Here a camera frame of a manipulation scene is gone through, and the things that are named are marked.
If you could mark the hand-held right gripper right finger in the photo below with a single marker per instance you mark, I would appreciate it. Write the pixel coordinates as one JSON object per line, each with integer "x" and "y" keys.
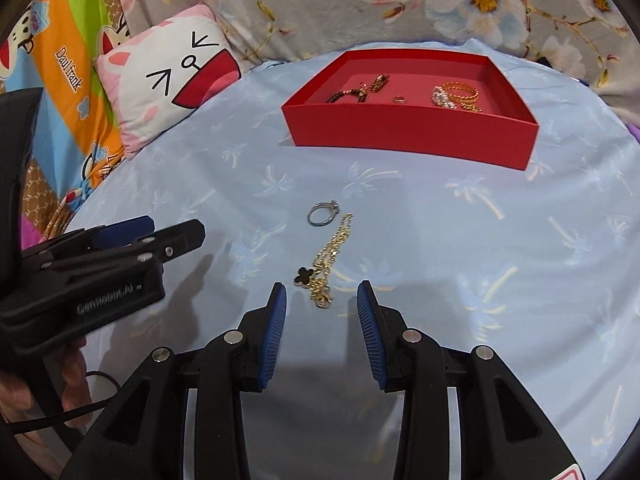
{"x": 370, "y": 335}

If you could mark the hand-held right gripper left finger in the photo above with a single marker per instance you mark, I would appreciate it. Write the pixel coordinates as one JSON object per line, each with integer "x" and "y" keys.
{"x": 272, "y": 335}

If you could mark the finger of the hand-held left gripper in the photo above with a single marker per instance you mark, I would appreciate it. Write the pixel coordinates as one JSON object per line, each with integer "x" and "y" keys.
{"x": 175, "y": 240}
{"x": 125, "y": 229}

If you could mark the red cardboard box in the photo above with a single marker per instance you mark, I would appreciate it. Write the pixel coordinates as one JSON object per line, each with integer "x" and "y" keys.
{"x": 400, "y": 130}

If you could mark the gold wristwatch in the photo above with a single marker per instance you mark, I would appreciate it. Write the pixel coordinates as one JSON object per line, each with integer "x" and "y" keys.
{"x": 380, "y": 81}

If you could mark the person's left hand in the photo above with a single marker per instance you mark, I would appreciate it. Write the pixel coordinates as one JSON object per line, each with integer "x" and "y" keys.
{"x": 72, "y": 375}

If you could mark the light blue palm-print bedsheet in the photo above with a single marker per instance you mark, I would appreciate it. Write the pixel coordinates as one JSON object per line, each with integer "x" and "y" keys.
{"x": 450, "y": 240}

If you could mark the cat face pillow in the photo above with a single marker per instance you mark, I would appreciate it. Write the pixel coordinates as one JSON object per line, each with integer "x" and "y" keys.
{"x": 160, "y": 75}

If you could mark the colourful cartoon blanket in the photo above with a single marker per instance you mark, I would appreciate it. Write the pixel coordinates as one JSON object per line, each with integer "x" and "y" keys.
{"x": 65, "y": 60}

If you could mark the grey floral blanket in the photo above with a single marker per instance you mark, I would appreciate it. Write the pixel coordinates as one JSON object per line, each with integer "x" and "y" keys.
{"x": 325, "y": 5}

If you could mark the purple strip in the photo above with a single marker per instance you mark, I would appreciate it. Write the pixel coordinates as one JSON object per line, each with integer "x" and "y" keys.
{"x": 635, "y": 135}

